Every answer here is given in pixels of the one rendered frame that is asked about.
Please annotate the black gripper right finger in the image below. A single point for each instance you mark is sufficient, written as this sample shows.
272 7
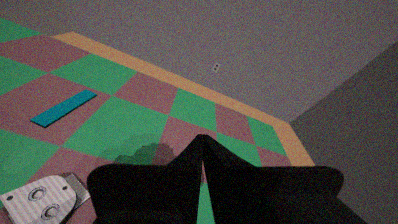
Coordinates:
236 187

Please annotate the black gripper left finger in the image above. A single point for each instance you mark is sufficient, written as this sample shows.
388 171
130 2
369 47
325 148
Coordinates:
174 187

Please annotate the teal flat bar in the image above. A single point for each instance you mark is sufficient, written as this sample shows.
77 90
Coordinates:
58 111

